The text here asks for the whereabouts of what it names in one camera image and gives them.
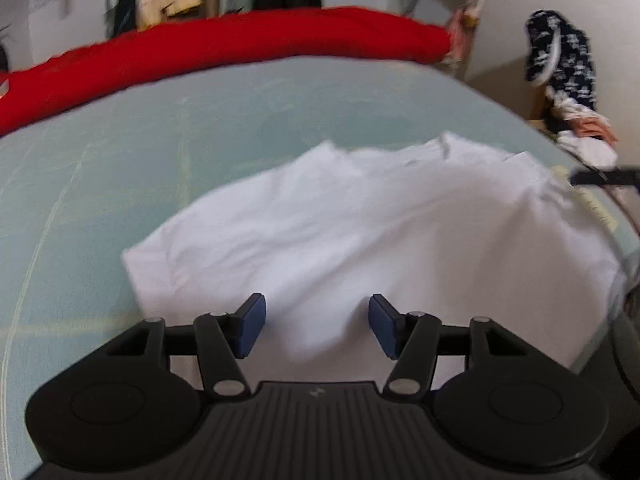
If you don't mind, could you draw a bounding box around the white t-shirt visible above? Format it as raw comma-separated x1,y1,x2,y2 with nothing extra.
122,132,626,384

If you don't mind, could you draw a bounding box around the pile of folded clothes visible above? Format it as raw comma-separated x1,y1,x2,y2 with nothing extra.
544,86,618,169

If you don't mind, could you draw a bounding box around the navy star-patterned garment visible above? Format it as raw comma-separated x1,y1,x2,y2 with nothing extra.
525,10,597,110

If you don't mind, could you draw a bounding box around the teal plaid bed blanket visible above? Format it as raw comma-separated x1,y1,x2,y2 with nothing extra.
0,55,640,480

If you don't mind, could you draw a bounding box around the pink striped curtain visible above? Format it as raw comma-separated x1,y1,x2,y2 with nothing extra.
444,0,485,67

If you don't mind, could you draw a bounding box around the red quilt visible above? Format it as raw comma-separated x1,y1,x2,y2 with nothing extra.
1,6,451,134

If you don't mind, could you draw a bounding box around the yellow hanging garment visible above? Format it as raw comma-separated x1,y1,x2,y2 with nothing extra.
134,0,204,32

